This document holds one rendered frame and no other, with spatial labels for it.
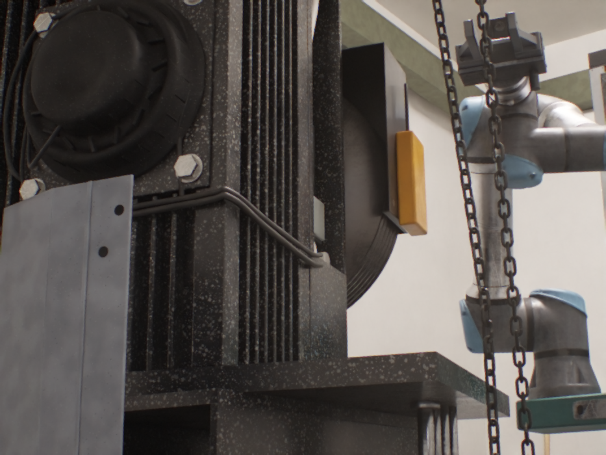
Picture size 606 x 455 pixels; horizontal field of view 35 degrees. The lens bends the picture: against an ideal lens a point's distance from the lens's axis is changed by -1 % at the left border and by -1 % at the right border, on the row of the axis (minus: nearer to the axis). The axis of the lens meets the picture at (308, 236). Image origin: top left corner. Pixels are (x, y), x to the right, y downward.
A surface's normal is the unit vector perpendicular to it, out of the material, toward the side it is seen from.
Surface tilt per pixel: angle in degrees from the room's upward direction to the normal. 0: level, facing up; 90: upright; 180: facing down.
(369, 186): 90
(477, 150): 113
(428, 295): 90
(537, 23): 180
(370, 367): 90
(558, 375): 72
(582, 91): 90
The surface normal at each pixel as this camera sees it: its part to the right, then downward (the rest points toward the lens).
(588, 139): -0.10, -0.37
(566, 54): -0.59, -0.22
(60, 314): -0.40, -0.25
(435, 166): 0.81, -0.17
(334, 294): 0.93, -0.11
